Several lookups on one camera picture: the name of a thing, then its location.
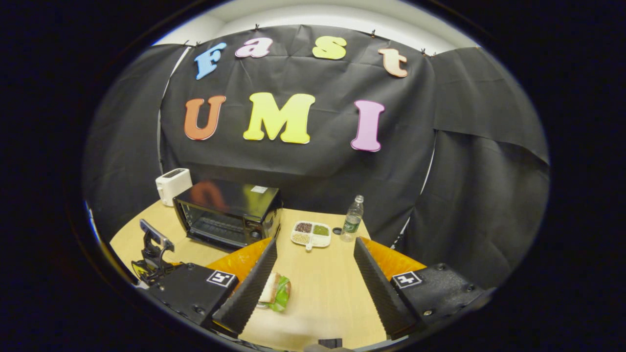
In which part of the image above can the white divided plate with grains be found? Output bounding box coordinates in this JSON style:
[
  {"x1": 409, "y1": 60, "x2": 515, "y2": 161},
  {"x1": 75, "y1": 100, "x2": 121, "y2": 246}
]
[{"x1": 291, "y1": 220, "x2": 332, "y2": 252}]

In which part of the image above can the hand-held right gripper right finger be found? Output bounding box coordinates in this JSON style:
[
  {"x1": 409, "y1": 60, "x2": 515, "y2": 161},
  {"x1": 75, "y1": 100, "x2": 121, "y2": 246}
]
[{"x1": 353, "y1": 237, "x2": 490, "y2": 340}]

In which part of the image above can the clear plastic water bottle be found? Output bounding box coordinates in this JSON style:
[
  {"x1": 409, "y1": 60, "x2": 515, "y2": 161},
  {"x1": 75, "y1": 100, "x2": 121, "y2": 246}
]
[{"x1": 340, "y1": 195, "x2": 365, "y2": 242}]

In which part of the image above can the white toaster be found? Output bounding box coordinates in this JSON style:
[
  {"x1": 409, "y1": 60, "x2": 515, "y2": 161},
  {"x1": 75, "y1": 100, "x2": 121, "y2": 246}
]
[{"x1": 155, "y1": 168, "x2": 193, "y2": 207}]

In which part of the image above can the sandwich with lettuce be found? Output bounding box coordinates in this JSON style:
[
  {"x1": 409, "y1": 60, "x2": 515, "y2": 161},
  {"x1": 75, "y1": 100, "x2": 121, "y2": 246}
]
[{"x1": 257, "y1": 272, "x2": 292, "y2": 312}]

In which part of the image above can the black electric oven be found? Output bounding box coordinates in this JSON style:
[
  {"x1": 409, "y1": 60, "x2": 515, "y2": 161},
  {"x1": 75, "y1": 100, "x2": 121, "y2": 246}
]
[{"x1": 172, "y1": 178, "x2": 284, "y2": 252}]

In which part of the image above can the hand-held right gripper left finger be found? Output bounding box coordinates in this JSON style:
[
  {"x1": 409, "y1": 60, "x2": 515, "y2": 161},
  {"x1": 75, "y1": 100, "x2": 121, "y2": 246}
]
[{"x1": 147, "y1": 237, "x2": 278, "y2": 339}]

